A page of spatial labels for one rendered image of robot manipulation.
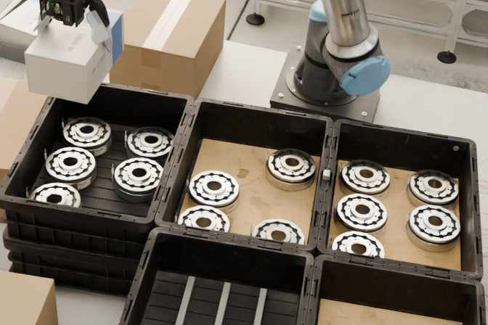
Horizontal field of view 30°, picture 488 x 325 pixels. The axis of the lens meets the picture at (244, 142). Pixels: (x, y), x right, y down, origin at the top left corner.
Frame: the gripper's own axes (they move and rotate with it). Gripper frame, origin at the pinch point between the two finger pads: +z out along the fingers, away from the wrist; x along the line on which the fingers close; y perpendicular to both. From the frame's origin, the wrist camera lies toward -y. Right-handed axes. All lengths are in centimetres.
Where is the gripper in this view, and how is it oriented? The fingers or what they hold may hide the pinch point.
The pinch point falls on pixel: (76, 42)
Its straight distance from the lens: 180.5
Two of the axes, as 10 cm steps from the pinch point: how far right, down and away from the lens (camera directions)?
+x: 9.7, 2.1, -1.5
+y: -2.5, 6.1, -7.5
